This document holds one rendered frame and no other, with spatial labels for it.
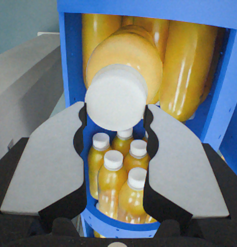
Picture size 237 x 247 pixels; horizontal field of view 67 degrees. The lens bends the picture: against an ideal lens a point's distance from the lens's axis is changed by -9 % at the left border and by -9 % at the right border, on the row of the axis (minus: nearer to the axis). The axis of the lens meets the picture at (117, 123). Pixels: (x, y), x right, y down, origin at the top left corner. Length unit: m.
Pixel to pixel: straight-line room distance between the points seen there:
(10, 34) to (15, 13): 0.16
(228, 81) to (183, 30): 0.09
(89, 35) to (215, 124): 0.23
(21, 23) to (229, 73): 1.46
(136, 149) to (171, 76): 0.20
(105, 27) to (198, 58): 0.15
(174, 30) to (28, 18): 1.33
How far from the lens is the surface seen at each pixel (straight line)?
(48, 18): 1.48
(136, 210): 0.41
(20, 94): 0.60
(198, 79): 0.29
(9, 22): 1.60
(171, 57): 0.29
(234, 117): 0.84
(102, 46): 0.16
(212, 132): 0.25
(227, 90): 0.23
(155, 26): 0.31
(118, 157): 0.41
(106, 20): 0.33
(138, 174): 0.37
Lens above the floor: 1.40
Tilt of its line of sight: 56 degrees down
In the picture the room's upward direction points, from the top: 180 degrees counter-clockwise
